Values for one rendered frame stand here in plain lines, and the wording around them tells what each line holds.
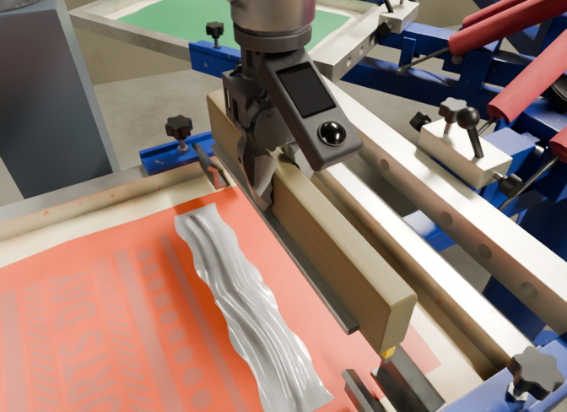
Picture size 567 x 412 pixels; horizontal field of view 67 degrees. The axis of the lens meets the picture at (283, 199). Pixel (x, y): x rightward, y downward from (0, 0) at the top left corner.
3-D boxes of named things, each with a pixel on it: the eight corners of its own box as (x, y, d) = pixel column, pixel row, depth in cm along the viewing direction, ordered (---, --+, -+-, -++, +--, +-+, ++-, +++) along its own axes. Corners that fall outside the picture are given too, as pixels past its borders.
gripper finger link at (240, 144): (270, 173, 49) (280, 104, 43) (278, 182, 48) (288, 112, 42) (232, 181, 47) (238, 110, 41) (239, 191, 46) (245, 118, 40)
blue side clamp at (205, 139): (154, 198, 73) (146, 166, 69) (147, 181, 77) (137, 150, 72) (305, 149, 84) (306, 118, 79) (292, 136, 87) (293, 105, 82)
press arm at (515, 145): (449, 203, 65) (458, 177, 62) (422, 181, 69) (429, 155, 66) (526, 169, 71) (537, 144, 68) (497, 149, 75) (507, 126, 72)
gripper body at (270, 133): (283, 104, 51) (283, -2, 43) (321, 141, 46) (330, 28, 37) (224, 121, 48) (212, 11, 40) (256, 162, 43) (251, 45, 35)
